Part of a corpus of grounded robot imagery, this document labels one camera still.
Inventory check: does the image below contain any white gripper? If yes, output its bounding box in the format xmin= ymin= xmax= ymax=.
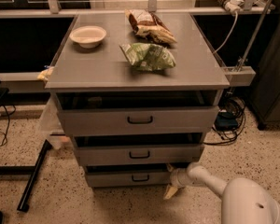
xmin=163 ymin=163 xmax=190 ymax=200

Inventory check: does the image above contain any grey bottom drawer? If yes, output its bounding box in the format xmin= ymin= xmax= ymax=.
xmin=83 ymin=162 xmax=195 ymax=189

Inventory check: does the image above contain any grey drawer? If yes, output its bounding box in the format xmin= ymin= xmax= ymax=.
xmin=72 ymin=133 xmax=203 ymax=166
xmin=83 ymin=162 xmax=195 ymax=189
xmin=57 ymin=98 xmax=218 ymax=136

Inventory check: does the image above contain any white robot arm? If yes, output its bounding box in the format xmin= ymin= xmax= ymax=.
xmin=163 ymin=162 xmax=280 ymax=224

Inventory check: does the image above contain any grey middle drawer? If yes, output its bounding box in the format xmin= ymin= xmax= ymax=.
xmin=72 ymin=133 xmax=203 ymax=166

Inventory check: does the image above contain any grey top drawer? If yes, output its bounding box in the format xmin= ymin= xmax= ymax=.
xmin=57 ymin=98 xmax=218 ymax=136

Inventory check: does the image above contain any grey drawer cabinet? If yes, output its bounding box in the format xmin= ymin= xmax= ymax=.
xmin=45 ymin=12 xmax=231 ymax=189

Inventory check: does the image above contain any green chip bag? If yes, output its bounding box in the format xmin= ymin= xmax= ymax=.
xmin=119 ymin=43 xmax=175 ymax=72

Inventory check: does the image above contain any clear plastic bag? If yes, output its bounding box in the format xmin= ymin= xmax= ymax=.
xmin=37 ymin=98 xmax=63 ymax=149

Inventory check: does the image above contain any dark grey cabinet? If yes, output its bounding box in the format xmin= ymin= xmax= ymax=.
xmin=248 ymin=0 xmax=280 ymax=130

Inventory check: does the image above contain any brown chip bag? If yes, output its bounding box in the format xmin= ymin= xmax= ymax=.
xmin=125 ymin=9 xmax=176 ymax=44

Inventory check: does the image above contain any white bowl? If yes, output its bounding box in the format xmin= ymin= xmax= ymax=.
xmin=69 ymin=26 xmax=106 ymax=49

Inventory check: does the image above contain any black floor bar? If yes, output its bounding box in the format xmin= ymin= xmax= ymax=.
xmin=0 ymin=140 xmax=52 ymax=213

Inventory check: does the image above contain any white power strip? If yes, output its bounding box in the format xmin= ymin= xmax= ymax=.
xmin=217 ymin=0 xmax=243 ymax=14

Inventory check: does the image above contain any diagonal metal rod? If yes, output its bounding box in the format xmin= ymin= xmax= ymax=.
xmin=233 ymin=0 xmax=273 ymax=72

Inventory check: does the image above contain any black cable bundle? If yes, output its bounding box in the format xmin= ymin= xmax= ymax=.
xmin=203 ymin=96 xmax=246 ymax=147

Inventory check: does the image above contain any grey metal rail frame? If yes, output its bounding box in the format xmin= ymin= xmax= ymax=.
xmin=0 ymin=0 xmax=276 ymax=94

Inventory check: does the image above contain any white power cable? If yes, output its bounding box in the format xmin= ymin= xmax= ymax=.
xmin=212 ymin=10 xmax=239 ymax=55

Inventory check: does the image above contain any black cable on left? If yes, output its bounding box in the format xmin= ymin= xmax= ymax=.
xmin=0 ymin=75 xmax=17 ymax=153

